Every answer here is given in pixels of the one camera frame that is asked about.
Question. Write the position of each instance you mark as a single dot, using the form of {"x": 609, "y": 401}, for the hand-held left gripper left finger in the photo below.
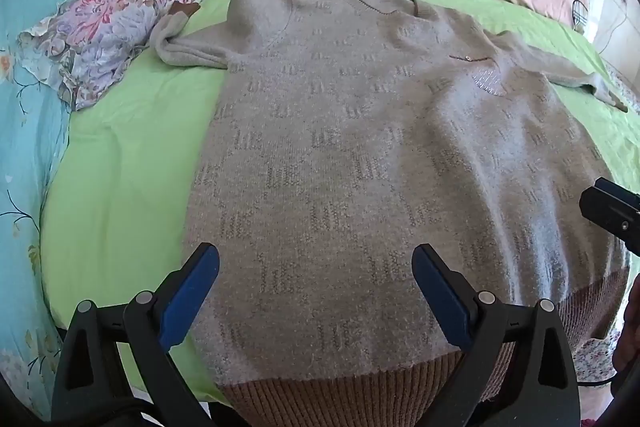
{"x": 192, "y": 287}

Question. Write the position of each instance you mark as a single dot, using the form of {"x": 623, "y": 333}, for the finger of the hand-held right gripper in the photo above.
{"x": 612, "y": 212}

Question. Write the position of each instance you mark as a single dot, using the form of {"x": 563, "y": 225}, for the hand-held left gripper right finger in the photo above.
{"x": 437, "y": 292}

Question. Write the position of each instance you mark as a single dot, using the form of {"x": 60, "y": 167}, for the grey knitted sweater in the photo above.
{"x": 360, "y": 147}

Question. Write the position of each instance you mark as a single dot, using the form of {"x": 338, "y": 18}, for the green bed sheet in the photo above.
{"x": 125, "y": 182}

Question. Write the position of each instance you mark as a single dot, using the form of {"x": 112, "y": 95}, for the small-flowered cloth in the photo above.
{"x": 595, "y": 357}

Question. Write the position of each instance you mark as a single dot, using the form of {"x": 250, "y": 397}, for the blue floral bedding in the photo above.
{"x": 35, "y": 132}

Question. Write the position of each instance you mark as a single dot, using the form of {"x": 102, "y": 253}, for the floral ruffled pillow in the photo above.
{"x": 110, "y": 27}

